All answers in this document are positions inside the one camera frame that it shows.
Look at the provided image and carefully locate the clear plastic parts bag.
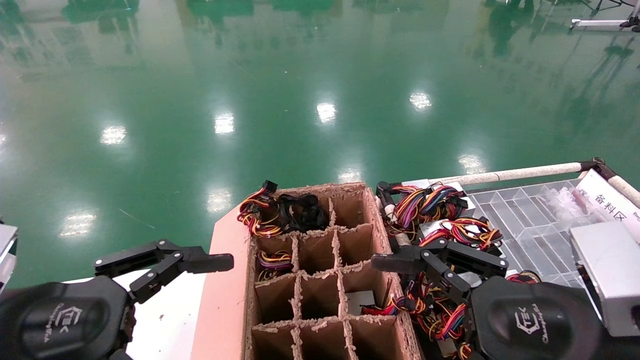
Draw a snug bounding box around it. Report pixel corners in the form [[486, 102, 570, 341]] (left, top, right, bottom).
[[537, 186, 601, 226]]

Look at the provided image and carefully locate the purple yellow wire bundle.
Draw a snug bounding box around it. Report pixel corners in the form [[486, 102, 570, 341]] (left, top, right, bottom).
[[256, 250, 294, 282]]

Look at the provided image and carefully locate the colourful wire harness bundle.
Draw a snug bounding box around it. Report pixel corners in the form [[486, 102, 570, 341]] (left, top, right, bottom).
[[236, 180, 285, 239]]

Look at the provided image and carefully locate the brown cardboard divider box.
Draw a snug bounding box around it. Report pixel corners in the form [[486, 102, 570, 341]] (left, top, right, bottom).
[[191, 181, 425, 360]]

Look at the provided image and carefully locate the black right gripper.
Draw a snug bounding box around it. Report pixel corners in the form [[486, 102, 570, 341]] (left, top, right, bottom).
[[371, 237, 603, 360]]

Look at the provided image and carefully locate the silver power supply unit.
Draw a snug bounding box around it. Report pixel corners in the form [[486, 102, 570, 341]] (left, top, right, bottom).
[[570, 222, 640, 337]]

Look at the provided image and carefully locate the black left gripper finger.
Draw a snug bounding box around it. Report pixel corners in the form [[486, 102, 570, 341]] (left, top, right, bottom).
[[94, 239, 234, 304]]

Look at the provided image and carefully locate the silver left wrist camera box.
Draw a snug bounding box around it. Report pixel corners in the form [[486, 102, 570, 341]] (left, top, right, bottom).
[[0, 224, 19, 293]]

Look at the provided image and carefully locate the white label sign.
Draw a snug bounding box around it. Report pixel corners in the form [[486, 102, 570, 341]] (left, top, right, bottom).
[[575, 169, 640, 246]]

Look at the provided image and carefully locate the clear plastic compartment tray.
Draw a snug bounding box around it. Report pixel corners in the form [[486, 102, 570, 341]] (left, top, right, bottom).
[[467, 177, 640, 291]]

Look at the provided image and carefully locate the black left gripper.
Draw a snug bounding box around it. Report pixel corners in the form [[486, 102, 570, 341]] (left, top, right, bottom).
[[0, 275, 136, 360]]

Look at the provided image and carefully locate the white wheeled equipment stand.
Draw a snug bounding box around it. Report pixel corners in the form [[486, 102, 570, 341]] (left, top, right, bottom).
[[570, 15, 640, 34]]

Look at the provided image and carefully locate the black pipe corner connector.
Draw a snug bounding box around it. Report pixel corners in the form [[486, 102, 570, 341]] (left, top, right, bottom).
[[580, 157, 618, 181], [376, 181, 396, 208]]

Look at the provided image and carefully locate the black cable bundle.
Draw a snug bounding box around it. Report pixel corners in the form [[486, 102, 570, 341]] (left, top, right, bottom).
[[276, 193, 331, 234]]

